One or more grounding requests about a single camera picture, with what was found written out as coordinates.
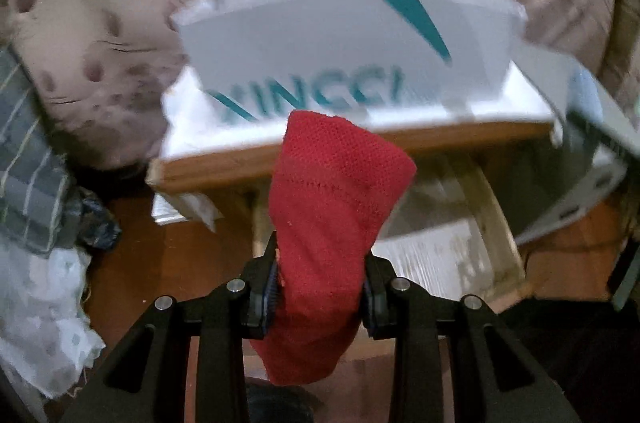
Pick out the wooden nightstand drawer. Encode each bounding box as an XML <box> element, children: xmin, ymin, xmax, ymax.
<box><xmin>249</xmin><ymin>152</ymin><xmax>534</xmax><ymax>309</ymax></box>

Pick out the red underwear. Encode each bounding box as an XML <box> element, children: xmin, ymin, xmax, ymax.
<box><xmin>249</xmin><ymin>110</ymin><xmax>419</xmax><ymax>386</ymax></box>

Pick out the white leaf-print bedsheet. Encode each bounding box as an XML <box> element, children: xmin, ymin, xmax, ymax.
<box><xmin>1</xmin><ymin>239</ymin><xmax>105</xmax><ymax>399</ymax></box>

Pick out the dark slipper foot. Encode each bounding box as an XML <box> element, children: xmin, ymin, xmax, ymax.
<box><xmin>246</xmin><ymin>377</ymin><xmax>324</xmax><ymax>423</ymax></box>

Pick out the dark blue printed bag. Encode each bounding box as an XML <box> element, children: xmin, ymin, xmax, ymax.
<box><xmin>76</xmin><ymin>188</ymin><xmax>122</xmax><ymax>256</ymax></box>

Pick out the cardboard box beside nightstand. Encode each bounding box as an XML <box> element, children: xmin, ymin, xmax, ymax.
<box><xmin>151</xmin><ymin>192</ymin><xmax>222</xmax><ymax>231</ymax></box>

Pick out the brown wooden nightstand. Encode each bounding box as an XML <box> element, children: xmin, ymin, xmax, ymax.
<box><xmin>146</xmin><ymin>112</ymin><xmax>553</xmax><ymax>195</ymax></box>

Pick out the grey plaid cloth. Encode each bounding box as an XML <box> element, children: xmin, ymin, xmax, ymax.
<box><xmin>1</xmin><ymin>47</ymin><xmax>77</xmax><ymax>254</ymax></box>

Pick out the white XINCCI shoe box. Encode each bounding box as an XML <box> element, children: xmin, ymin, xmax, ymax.
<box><xmin>172</xmin><ymin>0</ymin><xmax>526</xmax><ymax>125</ymax></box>

